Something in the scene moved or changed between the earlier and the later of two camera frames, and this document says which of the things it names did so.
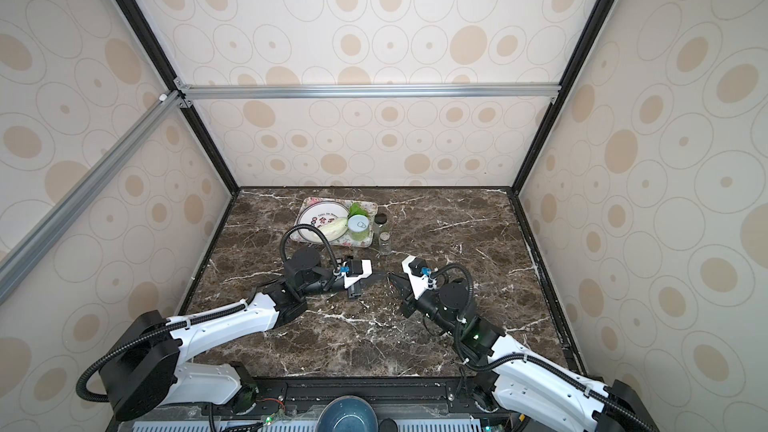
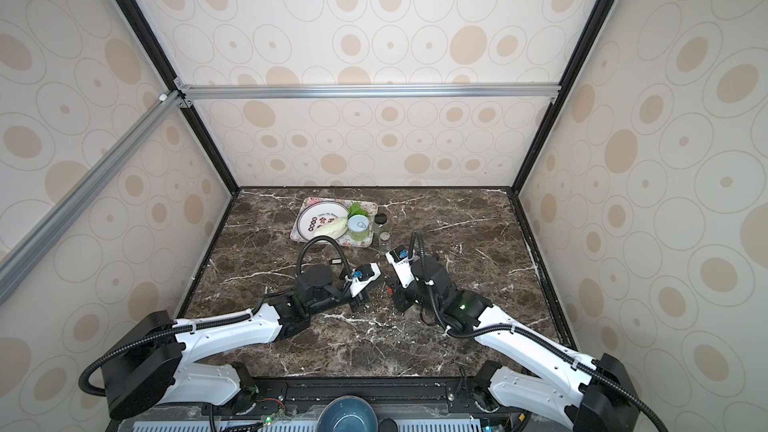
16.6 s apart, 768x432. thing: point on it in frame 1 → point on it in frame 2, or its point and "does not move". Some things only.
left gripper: x=374 y=278 → x=359 y=300
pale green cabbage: x=334 y=228 does not move
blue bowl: x=347 y=414 does not move
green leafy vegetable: x=357 y=209 does not move
